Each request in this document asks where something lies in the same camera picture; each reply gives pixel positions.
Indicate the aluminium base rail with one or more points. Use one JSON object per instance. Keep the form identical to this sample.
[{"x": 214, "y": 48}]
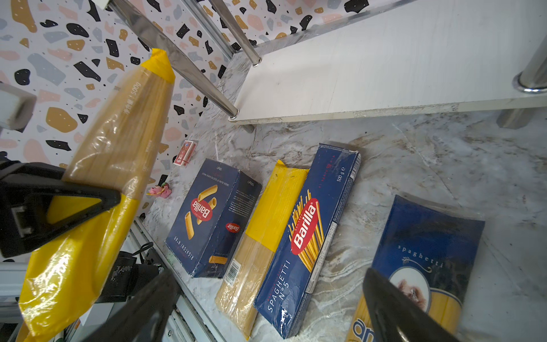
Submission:
[{"x": 188, "y": 322}]

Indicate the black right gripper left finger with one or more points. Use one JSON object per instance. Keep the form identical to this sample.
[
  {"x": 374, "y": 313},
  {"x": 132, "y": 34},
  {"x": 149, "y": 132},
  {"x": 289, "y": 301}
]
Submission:
[{"x": 145, "y": 316}]

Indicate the red playing card box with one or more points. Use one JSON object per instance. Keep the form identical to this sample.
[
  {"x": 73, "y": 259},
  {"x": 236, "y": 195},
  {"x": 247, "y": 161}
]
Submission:
[{"x": 185, "y": 153}]

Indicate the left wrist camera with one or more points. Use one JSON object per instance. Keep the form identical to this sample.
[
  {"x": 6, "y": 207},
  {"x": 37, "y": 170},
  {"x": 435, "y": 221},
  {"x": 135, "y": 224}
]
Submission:
[{"x": 17, "y": 107}]

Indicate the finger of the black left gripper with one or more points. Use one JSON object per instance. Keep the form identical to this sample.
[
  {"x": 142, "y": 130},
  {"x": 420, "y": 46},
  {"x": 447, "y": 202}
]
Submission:
[{"x": 37, "y": 206}]

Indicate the blue Barilla spaghetti box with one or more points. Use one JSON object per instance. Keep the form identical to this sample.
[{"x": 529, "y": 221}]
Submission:
[{"x": 289, "y": 284}]

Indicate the pink small toy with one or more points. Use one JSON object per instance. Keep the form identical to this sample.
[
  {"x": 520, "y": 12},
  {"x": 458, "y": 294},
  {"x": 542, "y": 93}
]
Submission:
[{"x": 160, "y": 191}]

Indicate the blue Ankara spaghetti bag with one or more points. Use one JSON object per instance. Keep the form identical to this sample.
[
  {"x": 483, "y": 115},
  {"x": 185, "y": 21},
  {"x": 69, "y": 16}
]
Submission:
[{"x": 427, "y": 252}]

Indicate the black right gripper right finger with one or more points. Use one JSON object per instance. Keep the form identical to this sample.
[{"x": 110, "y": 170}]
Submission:
[{"x": 394, "y": 317}]

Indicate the blue Barilla rigatoni box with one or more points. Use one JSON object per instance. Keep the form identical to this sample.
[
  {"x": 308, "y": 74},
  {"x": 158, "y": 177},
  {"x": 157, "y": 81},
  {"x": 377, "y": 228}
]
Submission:
[{"x": 212, "y": 219}]

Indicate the white two-tier shelf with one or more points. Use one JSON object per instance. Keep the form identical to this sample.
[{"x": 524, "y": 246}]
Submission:
[{"x": 407, "y": 58}]

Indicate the yellow Pastatime spaghetti bag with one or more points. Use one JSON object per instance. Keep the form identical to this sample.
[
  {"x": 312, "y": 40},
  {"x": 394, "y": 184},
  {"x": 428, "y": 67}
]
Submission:
[{"x": 65, "y": 277}]

